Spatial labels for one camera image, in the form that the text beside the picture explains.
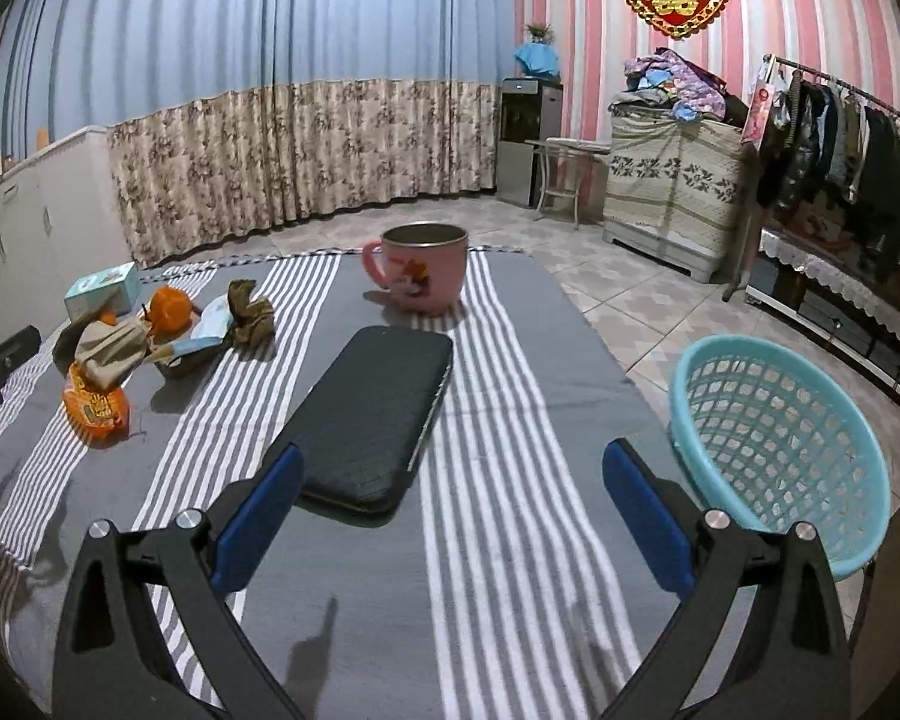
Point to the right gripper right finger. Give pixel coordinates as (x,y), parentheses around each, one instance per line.
(792,658)

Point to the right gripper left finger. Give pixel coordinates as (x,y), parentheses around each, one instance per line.
(112,659)

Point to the beige cloth pouch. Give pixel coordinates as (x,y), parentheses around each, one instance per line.
(103,351)

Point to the light blue paper card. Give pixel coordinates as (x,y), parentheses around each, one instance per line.
(199,345)

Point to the orange snack wrapper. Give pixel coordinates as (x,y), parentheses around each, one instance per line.
(95,414)

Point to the teal tissue box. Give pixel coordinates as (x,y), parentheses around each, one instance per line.
(114,288)

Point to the white side cabinet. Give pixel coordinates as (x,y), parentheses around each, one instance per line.
(59,221)

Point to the orange fruit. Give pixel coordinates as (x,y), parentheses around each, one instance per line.
(170,314)

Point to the teal plastic laundry basket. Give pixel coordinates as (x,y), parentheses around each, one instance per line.
(772,440)

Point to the grey striped table cloth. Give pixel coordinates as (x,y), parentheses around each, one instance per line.
(505,585)

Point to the black glasses case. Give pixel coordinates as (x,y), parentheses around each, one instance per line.
(362,428)

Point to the low tv cabinet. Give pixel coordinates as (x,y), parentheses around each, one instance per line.
(842,312)

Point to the blue floral window curtain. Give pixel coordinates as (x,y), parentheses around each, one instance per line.
(225,117)

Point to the pink metal mug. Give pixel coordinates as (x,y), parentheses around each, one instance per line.
(419,266)

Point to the cloth covered cabinet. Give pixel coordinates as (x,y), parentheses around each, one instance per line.
(675,189)

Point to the hanging dark clothes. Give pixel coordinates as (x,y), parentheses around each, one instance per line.
(847,165)

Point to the pink hanging gift bag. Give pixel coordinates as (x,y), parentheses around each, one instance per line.
(763,93)

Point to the pile of folded clothes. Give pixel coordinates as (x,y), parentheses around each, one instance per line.
(665,80)

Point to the grey water dispenser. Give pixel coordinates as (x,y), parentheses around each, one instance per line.
(530,112)

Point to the metal clothes rack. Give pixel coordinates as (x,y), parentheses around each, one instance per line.
(832,90)

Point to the blue covered potted plant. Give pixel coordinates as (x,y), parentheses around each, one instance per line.
(537,57)

